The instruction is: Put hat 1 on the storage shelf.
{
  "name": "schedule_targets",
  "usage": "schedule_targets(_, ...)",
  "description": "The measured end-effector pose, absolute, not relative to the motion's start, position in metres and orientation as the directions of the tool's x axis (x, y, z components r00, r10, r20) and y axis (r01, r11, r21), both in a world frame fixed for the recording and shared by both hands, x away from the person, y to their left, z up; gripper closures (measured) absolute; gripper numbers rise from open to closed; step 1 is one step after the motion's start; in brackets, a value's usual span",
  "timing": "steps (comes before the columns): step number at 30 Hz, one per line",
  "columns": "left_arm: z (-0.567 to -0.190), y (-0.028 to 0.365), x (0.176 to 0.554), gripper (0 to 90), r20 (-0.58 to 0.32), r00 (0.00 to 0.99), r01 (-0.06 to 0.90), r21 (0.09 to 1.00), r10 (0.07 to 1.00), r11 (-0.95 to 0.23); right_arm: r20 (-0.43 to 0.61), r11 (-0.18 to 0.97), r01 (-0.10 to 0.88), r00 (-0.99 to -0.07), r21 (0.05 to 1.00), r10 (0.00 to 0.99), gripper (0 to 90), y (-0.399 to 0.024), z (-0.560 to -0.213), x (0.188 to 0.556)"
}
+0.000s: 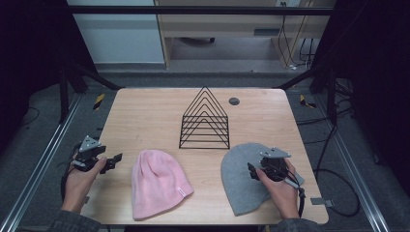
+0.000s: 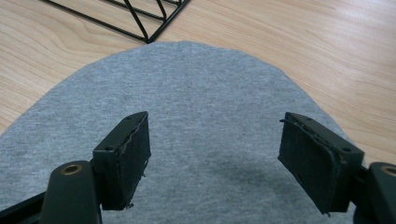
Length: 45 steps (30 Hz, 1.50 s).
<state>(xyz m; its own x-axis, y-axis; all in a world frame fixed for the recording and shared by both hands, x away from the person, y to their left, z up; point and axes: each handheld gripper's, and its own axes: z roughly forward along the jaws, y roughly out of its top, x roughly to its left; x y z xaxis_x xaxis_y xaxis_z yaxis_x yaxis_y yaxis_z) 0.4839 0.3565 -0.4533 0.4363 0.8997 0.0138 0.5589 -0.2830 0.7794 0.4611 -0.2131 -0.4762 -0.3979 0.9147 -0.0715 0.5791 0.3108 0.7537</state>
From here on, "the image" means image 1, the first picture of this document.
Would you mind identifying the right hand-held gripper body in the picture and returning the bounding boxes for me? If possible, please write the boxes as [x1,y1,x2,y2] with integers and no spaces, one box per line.
[259,146,292,183]

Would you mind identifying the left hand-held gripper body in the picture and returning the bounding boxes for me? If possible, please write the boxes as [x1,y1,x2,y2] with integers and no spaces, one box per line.
[72,134,107,172]

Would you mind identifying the grey knit beanie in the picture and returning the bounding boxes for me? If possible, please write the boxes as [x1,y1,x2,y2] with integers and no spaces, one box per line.
[220,142,306,218]

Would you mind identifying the person's right hand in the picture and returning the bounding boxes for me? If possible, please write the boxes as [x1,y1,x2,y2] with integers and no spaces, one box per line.
[255,158,301,221]

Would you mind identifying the person's left hand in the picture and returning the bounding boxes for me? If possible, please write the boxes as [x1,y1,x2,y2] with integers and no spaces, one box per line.
[60,156,108,214]

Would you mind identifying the pink knit beanie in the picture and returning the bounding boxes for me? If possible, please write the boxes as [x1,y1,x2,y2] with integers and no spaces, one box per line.
[131,149,195,222]

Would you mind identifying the yellow black floor tape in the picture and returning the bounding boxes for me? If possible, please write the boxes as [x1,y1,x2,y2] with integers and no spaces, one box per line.
[92,93,106,111]
[299,94,317,109]

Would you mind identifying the black metal stand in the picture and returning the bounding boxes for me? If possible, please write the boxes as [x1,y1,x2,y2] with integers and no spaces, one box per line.
[57,59,126,125]
[273,62,340,128]

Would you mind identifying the white cabinet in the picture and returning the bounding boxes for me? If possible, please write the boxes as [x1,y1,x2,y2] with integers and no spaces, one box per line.
[66,0,166,65]

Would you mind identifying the light wooden desk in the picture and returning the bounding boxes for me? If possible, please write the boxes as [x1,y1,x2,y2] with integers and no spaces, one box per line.
[154,0,337,71]

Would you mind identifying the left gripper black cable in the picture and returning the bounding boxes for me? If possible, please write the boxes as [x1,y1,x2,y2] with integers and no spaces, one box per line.
[59,143,81,203]

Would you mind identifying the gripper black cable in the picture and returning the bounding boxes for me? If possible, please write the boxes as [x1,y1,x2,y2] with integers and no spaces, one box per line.
[59,143,81,203]
[296,185,307,219]

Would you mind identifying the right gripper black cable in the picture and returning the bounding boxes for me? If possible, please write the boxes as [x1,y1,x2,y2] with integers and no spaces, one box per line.
[296,185,307,219]

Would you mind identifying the aluminium rail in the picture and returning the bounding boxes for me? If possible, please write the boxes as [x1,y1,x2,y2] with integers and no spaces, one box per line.
[313,93,392,232]
[0,93,83,232]

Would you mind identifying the black wire triangular rack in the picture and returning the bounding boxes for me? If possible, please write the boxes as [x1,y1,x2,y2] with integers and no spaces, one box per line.
[178,85,231,151]

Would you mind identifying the grey metal bracket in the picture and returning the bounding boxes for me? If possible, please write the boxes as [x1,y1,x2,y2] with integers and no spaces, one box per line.
[309,196,336,208]

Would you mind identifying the black floor cable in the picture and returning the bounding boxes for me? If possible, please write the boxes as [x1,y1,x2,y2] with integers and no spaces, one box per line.
[312,122,361,218]

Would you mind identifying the hanging black cables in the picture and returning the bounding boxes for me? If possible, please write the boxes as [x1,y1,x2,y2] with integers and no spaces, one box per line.
[278,0,316,71]

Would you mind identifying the black horizontal frame bar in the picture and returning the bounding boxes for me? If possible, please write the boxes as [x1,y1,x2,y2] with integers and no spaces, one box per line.
[66,5,337,16]

